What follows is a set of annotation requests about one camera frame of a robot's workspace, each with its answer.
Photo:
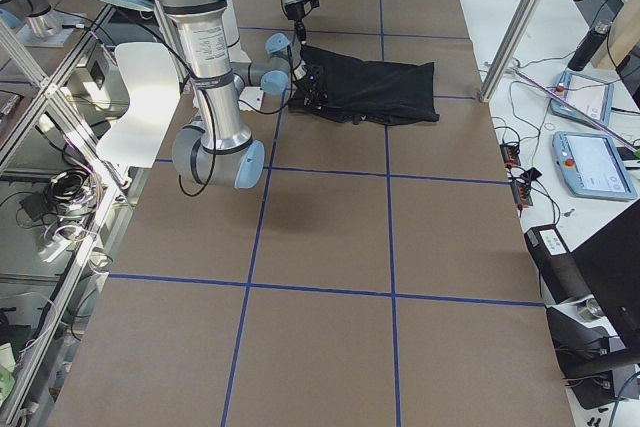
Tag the black monitor on stand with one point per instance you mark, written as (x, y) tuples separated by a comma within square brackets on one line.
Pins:
[(595, 364)]

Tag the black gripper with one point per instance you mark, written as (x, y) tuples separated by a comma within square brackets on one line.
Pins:
[(308, 80), (295, 11)]

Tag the black printed t-shirt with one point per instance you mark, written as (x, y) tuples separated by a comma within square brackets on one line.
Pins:
[(386, 93)]

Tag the white chair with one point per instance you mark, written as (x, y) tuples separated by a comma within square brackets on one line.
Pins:
[(151, 80)]

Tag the black box with label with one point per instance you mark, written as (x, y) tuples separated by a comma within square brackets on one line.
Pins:
[(555, 263)]

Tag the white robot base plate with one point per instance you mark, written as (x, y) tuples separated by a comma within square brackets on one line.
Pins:
[(251, 99)]

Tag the far teach pendant tablet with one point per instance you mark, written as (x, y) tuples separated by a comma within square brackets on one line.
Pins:
[(591, 96)]

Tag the near teach pendant tablet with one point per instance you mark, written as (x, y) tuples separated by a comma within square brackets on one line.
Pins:
[(591, 167)]

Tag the black water bottle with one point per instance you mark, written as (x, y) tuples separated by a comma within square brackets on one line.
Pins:
[(589, 45)]

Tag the aluminium frame post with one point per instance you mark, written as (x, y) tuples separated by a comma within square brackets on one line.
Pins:
[(514, 33)]

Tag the teach pendant tablet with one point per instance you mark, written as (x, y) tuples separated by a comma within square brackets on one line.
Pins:
[(591, 167), (591, 96)]

